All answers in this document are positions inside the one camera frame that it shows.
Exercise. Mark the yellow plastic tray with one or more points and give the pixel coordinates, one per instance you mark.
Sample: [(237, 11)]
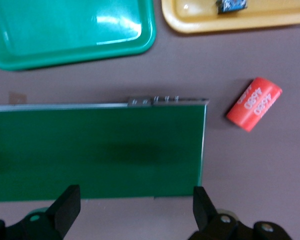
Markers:
[(240, 22)]

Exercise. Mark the green conveyor belt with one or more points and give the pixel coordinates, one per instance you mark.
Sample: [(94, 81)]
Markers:
[(90, 150)]

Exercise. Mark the yellow push button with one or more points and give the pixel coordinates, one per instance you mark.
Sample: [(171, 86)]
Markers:
[(231, 6)]

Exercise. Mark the orange cylinder battery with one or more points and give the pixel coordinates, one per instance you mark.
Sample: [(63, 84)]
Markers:
[(253, 105)]

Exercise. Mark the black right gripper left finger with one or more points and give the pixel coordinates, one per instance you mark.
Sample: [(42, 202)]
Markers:
[(65, 207)]

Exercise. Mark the green plastic tray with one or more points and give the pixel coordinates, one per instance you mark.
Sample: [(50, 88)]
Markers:
[(65, 25)]

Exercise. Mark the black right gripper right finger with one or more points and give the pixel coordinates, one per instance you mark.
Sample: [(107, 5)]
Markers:
[(205, 212)]

